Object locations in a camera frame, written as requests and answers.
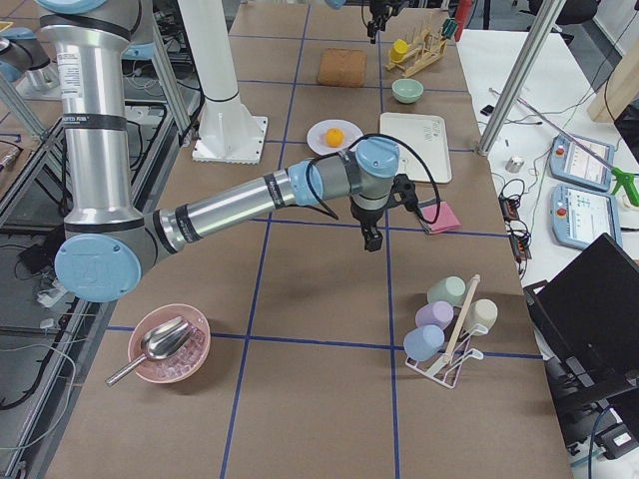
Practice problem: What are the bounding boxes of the white wire cup rack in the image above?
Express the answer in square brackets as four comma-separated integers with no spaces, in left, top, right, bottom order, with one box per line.
[404,274,488,389]

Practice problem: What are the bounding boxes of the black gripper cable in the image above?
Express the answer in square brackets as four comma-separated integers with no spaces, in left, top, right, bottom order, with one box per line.
[305,133,442,225]

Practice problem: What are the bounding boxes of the blue cup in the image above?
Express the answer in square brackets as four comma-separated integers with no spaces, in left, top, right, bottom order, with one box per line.
[403,324,444,362]

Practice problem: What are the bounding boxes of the dark green mug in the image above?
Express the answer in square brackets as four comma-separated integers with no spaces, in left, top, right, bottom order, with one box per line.
[440,18,458,40]

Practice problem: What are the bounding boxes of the metal reacher grabber tool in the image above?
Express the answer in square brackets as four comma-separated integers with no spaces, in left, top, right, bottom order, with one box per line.
[516,96,638,208]

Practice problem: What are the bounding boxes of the lower teach pendant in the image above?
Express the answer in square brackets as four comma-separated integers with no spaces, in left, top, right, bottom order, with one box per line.
[550,184,623,250]

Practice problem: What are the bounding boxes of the light green cup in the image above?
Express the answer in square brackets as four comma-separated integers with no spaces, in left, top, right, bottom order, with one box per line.
[426,276,466,306]

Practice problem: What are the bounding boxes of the brown wooden tray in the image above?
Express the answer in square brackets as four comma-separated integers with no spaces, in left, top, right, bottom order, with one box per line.
[317,48,367,88]

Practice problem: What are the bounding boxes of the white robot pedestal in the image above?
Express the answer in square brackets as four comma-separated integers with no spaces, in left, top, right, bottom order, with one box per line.
[179,0,268,165]

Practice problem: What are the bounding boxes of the purple cup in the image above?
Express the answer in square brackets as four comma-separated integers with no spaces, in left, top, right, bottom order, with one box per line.
[414,300,454,329]

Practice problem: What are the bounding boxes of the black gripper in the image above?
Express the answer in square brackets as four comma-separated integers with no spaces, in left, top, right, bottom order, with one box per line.
[349,198,388,251]
[367,0,391,44]

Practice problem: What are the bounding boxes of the beige cup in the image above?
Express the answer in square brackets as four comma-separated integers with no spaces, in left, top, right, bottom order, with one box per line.
[464,298,498,330]

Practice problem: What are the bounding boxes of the black laptop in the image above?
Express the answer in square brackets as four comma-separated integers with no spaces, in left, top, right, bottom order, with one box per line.
[524,234,638,383]

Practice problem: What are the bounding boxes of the pink cloth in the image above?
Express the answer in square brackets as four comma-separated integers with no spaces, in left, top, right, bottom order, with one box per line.
[420,202,461,235]

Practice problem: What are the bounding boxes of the aluminium frame post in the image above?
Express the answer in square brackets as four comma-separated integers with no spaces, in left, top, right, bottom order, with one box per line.
[476,0,566,157]

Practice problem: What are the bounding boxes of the upper teach pendant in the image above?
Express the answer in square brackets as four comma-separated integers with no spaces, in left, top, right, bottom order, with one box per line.
[549,134,612,193]

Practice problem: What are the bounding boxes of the green ceramic bowl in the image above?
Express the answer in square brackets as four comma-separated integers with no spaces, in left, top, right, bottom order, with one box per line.
[391,78,424,105]

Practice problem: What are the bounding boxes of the metal scoop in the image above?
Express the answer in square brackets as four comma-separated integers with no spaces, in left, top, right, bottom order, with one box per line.
[105,316,193,387]

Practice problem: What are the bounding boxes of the pink bowl with ice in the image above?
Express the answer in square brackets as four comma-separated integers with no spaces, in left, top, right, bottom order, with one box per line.
[128,303,211,384]

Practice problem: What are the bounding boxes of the wooden dish rack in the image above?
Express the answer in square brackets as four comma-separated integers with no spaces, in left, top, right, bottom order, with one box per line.
[384,13,448,78]

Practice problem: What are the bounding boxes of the yellow mug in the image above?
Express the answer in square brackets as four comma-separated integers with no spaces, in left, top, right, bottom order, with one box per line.
[388,39,409,63]

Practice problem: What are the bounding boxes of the small metal cylinder weight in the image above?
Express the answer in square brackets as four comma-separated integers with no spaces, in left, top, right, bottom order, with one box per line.
[505,156,524,174]

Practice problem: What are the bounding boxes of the teach pendant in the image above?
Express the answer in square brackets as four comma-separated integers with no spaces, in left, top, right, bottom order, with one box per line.
[550,184,623,250]
[549,134,612,193]

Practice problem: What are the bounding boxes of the orange fruit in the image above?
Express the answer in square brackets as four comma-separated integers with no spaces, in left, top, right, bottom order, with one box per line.
[324,128,345,148]

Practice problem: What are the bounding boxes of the white round plate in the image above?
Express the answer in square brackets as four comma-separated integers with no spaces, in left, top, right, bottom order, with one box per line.
[307,119,363,156]

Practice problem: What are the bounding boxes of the red fire extinguisher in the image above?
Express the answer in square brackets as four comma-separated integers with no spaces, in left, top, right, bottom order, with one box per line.
[454,0,473,31]

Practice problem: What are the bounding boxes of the cream bear tray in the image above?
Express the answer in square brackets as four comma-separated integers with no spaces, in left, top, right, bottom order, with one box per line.
[379,112,452,185]

